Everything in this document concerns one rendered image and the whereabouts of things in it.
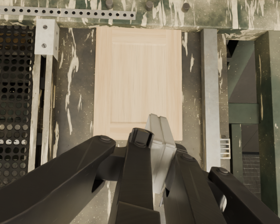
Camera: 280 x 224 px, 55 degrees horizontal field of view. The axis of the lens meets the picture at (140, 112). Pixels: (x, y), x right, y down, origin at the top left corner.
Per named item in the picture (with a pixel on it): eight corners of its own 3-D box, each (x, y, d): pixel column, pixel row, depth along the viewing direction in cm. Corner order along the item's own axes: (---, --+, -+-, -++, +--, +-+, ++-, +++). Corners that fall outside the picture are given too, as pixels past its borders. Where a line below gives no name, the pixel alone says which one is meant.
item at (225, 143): (226, 138, 98) (230, 138, 95) (227, 158, 97) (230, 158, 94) (215, 138, 98) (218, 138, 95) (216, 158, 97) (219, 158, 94)
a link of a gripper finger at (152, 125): (148, 192, 15) (135, 188, 15) (147, 149, 22) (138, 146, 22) (164, 143, 15) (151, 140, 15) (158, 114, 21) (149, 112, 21)
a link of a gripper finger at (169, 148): (164, 143, 15) (177, 147, 15) (158, 114, 21) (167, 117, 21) (148, 192, 15) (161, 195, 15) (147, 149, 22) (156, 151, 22)
